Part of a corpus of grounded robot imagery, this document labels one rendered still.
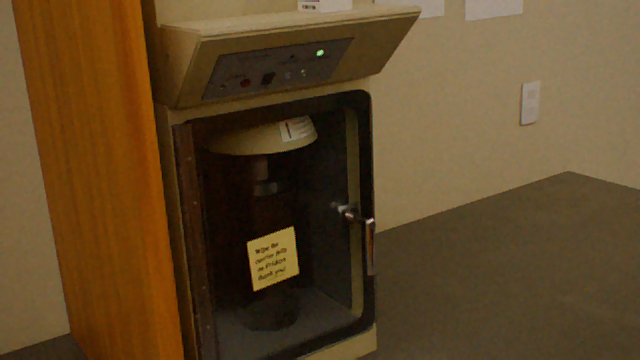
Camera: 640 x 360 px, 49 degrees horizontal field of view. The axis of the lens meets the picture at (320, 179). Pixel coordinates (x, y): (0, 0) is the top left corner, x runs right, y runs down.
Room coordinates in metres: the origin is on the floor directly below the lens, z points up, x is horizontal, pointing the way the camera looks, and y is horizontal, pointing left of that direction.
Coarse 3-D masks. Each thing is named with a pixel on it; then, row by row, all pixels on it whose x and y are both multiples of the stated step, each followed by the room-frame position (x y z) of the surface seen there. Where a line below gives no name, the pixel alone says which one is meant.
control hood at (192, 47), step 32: (160, 32) 0.84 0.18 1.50; (192, 32) 0.77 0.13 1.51; (224, 32) 0.77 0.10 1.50; (256, 32) 0.80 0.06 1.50; (288, 32) 0.82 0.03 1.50; (320, 32) 0.85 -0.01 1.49; (352, 32) 0.89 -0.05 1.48; (384, 32) 0.92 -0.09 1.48; (192, 64) 0.78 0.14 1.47; (352, 64) 0.95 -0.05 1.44; (384, 64) 0.99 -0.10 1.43; (192, 96) 0.83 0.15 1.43
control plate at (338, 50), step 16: (272, 48) 0.83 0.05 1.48; (288, 48) 0.85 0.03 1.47; (304, 48) 0.86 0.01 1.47; (320, 48) 0.88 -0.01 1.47; (336, 48) 0.90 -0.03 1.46; (224, 64) 0.81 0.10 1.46; (240, 64) 0.82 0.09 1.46; (256, 64) 0.84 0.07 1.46; (272, 64) 0.85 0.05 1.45; (288, 64) 0.87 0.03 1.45; (304, 64) 0.89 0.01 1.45; (320, 64) 0.91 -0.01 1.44; (336, 64) 0.93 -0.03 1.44; (224, 80) 0.83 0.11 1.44; (240, 80) 0.85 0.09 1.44; (256, 80) 0.86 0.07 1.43; (272, 80) 0.88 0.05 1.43; (288, 80) 0.90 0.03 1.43; (304, 80) 0.92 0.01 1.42; (208, 96) 0.84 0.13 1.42; (224, 96) 0.86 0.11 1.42
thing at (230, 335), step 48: (336, 96) 0.98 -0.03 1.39; (240, 144) 0.89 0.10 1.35; (288, 144) 0.93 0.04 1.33; (336, 144) 0.98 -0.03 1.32; (240, 192) 0.89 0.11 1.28; (288, 192) 0.93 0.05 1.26; (336, 192) 0.97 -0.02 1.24; (240, 240) 0.89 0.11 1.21; (336, 240) 0.97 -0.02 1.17; (240, 288) 0.88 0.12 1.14; (288, 288) 0.92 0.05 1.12; (336, 288) 0.97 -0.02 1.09; (240, 336) 0.88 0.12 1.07; (288, 336) 0.92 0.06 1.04; (336, 336) 0.97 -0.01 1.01
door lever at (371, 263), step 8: (352, 208) 0.99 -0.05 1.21; (352, 216) 0.98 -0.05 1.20; (360, 216) 0.97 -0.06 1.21; (368, 224) 0.94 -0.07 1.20; (368, 232) 0.94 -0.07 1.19; (368, 240) 0.94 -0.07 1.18; (368, 248) 0.94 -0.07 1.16; (368, 256) 0.94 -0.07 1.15; (368, 264) 0.94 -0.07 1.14; (368, 272) 0.94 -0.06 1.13
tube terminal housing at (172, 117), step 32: (160, 0) 0.86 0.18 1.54; (192, 0) 0.88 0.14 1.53; (224, 0) 0.90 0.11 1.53; (256, 0) 0.93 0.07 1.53; (288, 0) 0.95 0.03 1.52; (352, 0) 1.01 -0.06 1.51; (160, 64) 0.85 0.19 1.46; (160, 96) 0.87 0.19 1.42; (256, 96) 0.92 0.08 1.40; (288, 96) 0.95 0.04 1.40; (160, 128) 0.88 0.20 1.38; (160, 160) 0.89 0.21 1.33; (192, 320) 0.85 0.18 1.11; (192, 352) 0.86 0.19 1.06; (320, 352) 0.97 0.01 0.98; (352, 352) 1.00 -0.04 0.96
